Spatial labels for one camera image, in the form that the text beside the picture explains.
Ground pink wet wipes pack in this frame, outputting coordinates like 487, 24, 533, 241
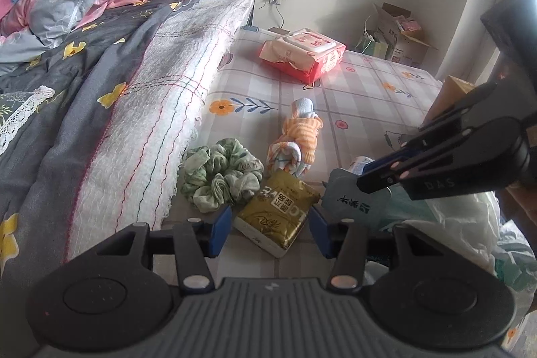
257, 28, 347, 86

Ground white pack with blue label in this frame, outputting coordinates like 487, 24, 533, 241
347, 156, 375, 175

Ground checked floral mat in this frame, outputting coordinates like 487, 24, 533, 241
163, 24, 446, 287

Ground orange striped sock bundle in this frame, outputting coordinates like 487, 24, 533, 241
267, 98, 325, 177

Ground white lace cloth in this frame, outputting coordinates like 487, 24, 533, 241
0, 85, 56, 151

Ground white woven blanket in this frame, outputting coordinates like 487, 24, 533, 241
63, 0, 267, 264

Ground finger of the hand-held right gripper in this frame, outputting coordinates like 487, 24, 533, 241
394, 81, 526, 157
356, 122, 530, 203

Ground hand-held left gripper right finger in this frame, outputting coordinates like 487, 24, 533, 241
309, 205, 438, 292

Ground green paper bag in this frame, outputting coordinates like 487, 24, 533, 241
359, 39, 389, 59

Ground white plastic bag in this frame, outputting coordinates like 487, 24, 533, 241
363, 190, 502, 287

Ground light green cloth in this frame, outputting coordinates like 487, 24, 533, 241
494, 221, 537, 294

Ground white cables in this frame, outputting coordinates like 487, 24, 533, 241
258, 0, 288, 32

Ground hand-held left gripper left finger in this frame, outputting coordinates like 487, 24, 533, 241
97, 204, 233, 292

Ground gold tissue pack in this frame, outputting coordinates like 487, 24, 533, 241
233, 170, 322, 259

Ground large open cardboard box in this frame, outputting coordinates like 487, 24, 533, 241
373, 2, 439, 66

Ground green fabric scrunchie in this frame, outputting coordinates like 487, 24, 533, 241
178, 137, 265, 213

